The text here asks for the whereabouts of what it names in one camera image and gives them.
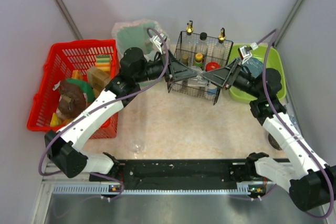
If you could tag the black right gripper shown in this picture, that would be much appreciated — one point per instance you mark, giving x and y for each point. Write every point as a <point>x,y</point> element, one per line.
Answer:
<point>234,74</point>

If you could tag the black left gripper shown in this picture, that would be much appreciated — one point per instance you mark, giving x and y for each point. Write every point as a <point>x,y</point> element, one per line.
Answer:
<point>170,67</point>

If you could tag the black cap clear bottle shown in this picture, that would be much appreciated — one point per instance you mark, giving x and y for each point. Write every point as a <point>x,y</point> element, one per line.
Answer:
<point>202,46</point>

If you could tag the teal ceramic plate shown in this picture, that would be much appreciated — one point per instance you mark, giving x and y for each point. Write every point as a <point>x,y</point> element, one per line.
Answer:
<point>253,67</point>

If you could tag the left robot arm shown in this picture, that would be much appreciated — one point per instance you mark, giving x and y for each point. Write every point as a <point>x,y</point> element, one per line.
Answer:
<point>64,148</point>

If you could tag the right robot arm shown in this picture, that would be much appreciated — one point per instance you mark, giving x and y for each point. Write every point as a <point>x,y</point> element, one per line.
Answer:
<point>310,181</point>

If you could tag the small gold cap bottle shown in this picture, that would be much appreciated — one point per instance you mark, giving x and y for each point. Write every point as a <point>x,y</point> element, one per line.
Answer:
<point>185,59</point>

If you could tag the red lid sauce jar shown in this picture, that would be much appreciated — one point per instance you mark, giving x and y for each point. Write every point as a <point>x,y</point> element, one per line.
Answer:
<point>212,66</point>

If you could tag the yellow cap sauce bottle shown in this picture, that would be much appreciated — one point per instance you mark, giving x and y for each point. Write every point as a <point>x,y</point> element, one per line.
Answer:
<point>198,60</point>

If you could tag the gold pourer glass bottle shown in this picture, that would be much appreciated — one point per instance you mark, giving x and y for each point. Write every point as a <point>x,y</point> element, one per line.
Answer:
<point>188,42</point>

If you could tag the green plastic tub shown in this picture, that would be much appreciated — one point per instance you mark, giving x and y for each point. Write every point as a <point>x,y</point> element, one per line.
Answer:
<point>273,61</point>

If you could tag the green bin with plastic bag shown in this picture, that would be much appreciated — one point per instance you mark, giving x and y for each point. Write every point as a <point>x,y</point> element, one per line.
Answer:
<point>134,34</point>

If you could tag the striped sponge pack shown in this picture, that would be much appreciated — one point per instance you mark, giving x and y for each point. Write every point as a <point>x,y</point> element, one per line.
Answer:
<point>103,62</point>

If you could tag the dark jar at right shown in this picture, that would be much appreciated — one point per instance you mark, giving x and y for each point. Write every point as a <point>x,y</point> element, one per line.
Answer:
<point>274,143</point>

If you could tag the cardboard box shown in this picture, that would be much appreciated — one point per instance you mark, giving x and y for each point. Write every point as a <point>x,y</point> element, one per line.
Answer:
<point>97,78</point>

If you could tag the brown crumpled bag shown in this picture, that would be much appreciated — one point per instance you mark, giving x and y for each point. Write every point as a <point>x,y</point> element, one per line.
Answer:
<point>72,101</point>

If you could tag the red plastic basket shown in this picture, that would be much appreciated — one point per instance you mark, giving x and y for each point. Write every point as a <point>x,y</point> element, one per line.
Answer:
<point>63,59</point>

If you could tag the black wire rack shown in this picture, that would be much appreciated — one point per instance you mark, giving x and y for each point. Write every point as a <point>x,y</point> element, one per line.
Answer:
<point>181,86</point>

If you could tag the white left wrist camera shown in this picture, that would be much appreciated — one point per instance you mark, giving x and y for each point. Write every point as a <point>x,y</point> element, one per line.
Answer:
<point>157,42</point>

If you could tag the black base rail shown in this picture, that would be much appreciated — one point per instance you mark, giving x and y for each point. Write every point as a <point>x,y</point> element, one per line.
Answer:
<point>184,174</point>

